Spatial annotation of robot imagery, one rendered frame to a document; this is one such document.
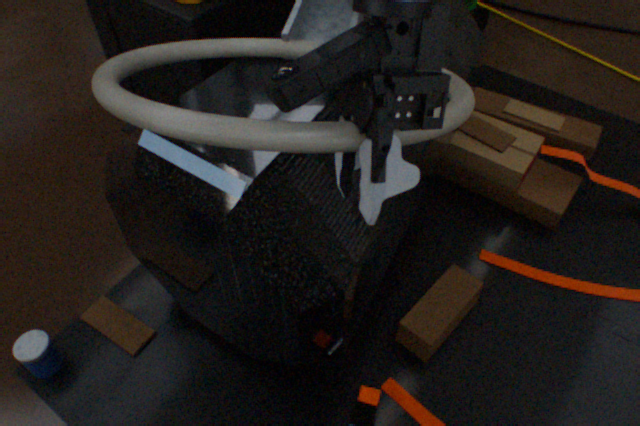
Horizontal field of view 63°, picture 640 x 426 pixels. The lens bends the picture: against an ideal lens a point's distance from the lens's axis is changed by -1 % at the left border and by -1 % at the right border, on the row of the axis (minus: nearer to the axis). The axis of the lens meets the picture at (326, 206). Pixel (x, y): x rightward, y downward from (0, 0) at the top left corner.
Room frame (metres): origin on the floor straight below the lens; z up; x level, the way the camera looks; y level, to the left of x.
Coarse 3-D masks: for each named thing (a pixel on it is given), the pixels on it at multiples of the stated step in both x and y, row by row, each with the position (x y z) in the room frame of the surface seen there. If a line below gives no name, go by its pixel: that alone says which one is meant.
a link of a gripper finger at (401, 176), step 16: (368, 144) 0.36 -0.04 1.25; (400, 144) 0.38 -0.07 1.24; (368, 160) 0.36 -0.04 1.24; (400, 160) 0.37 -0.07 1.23; (368, 176) 0.35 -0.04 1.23; (400, 176) 0.36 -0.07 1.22; (416, 176) 0.36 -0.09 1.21; (368, 192) 0.34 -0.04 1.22; (384, 192) 0.34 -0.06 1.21; (400, 192) 0.35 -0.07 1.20; (368, 208) 0.34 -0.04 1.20; (368, 224) 0.33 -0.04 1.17
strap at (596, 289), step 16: (576, 160) 1.42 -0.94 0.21; (592, 176) 1.42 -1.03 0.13; (480, 256) 1.12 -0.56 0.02; (496, 256) 1.12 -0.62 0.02; (528, 272) 1.05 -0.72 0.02; (544, 272) 1.05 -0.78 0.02; (576, 288) 0.99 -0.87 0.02; (592, 288) 0.99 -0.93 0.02; (608, 288) 0.99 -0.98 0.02; (624, 288) 0.99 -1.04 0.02; (384, 384) 0.65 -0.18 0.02; (400, 400) 0.60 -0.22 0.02; (416, 400) 0.60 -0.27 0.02; (416, 416) 0.55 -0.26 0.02; (432, 416) 0.55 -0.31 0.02
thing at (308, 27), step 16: (304, 0) 0.94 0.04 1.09; (320, 0) 1.01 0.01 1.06; (336, 0) 1.01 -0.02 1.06; (352, 0) 1.01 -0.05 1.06; (304, 16) 0.94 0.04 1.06; (320, 16) 0.95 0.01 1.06; (336, 16) 0.95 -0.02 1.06; (352, 16) 0.87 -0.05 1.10; (288, 32) 0.81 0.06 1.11; (304, 32) 0.89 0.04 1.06; (320, 32) 0.89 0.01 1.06; (336, 32) 0.89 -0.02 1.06
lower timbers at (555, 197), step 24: (480, 96) 1.97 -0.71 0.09; (504, 96) 1.97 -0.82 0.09; (504, 120) 1.81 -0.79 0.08; (576, 120) 1.80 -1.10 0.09; (552, 144) 1.70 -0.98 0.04; (576, 144) 1.66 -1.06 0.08; (456, 168) 1.50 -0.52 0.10; (552, 168) 1.49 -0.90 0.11; (480, 192) 1.43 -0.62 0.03; (504, 192) 1.38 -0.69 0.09; (528, 192) 1.36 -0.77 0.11; (552, 192) 1.36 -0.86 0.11; (528, 216) 1.31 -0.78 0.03; (552, 216) 1.26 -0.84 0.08
